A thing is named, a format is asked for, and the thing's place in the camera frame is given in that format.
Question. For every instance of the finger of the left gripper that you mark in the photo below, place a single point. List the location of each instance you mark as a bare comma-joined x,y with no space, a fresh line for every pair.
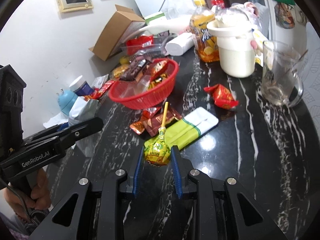
54,131
79,131

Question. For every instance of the cream ceramic jar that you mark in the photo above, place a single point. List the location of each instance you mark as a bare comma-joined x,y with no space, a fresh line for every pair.
234,37

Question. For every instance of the green white carton box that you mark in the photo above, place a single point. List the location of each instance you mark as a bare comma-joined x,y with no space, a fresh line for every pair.
155,18

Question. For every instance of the glass mug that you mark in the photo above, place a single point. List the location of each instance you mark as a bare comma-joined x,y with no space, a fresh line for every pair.
281,84

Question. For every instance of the wall intercom panel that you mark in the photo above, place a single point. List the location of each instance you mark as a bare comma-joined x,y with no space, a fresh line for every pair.
74,5

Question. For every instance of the dark chocolate snack bag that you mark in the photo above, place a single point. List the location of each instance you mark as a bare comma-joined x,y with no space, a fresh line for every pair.
136,69

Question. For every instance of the white paper roll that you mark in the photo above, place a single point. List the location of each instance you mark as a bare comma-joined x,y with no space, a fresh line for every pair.
179,45

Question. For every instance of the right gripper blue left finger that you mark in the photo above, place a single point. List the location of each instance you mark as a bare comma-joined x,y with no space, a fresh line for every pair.
135,172

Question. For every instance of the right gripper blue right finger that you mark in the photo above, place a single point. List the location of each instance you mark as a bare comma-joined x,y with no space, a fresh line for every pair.
180,173

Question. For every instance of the yellow lollipop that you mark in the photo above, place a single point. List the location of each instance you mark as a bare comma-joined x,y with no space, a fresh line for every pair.
158,152

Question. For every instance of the orange drink bottle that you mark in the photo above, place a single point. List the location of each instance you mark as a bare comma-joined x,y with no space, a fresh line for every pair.
204,42

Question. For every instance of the crumpled white tissue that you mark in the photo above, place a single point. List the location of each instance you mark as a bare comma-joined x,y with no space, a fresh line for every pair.
60,118

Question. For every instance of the white lid blue jar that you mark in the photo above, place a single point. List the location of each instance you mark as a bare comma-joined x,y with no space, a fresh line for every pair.
80,87

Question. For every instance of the red snack packet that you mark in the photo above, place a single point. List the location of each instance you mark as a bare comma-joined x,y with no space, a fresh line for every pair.
158,68

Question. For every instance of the red snack packets pile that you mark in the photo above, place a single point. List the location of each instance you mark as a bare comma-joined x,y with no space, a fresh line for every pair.
99,92

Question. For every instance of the brown cardboard box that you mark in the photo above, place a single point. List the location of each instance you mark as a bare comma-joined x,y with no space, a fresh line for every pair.
120,26

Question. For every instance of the brown snack packet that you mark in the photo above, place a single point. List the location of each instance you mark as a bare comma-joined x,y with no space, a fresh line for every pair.
151,120

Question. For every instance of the green white tissue pack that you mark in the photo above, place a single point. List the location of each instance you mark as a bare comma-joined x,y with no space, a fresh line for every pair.
187,130

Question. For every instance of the left human hand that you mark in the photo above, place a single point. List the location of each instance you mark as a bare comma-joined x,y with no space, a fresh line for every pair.
38,199

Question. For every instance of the red plastic basket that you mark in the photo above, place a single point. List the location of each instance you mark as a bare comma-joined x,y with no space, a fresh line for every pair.
139,95

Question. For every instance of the clear plastic tray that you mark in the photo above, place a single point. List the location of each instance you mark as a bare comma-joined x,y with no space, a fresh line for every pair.
150,50

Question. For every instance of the yellow round fruit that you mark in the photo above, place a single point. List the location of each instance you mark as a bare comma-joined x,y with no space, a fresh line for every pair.
124,60

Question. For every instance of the red cola bottle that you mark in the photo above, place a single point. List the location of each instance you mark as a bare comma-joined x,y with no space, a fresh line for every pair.
217,5

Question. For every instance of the red bag in tray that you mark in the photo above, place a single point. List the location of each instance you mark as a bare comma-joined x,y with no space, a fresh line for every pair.
139,43

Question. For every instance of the yellow noodle snack packet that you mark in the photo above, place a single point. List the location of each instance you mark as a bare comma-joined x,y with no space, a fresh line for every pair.
119,71

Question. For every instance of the red gold candy wrapper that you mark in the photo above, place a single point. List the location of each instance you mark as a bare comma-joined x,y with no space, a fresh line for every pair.
222,96

